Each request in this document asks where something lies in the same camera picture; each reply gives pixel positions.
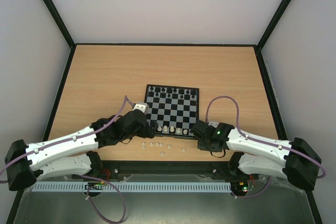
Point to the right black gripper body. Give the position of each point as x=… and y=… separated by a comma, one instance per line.
x=197, y=131

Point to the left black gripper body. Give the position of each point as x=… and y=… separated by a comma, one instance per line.
x=143, y=132

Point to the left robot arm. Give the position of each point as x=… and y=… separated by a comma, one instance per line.
x=74, y=153

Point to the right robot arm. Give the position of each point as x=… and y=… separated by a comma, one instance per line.
x=294, y=160

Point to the black white chessboard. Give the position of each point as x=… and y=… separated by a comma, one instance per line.
x=179, y=113

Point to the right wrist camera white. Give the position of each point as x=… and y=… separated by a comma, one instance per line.
x=213, y=124

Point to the black aluminium frame rail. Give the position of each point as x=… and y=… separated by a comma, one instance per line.
x=215, y=170

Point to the light blue cable duct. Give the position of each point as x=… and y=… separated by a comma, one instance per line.
x=133, y=187

